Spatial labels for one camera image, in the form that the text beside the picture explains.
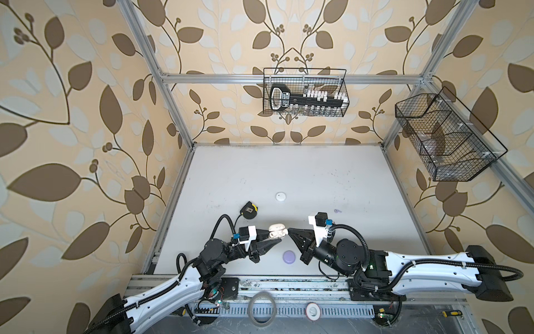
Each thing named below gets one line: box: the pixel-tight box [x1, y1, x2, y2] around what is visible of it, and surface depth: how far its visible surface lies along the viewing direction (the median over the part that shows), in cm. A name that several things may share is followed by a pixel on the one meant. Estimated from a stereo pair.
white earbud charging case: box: [274, 191, 288, 202], surface depth 101 cm
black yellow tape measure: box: [239, 200, 258, 220], surface depth 94 cm
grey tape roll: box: [247, 290, 277, 328], surface depth 70 cm
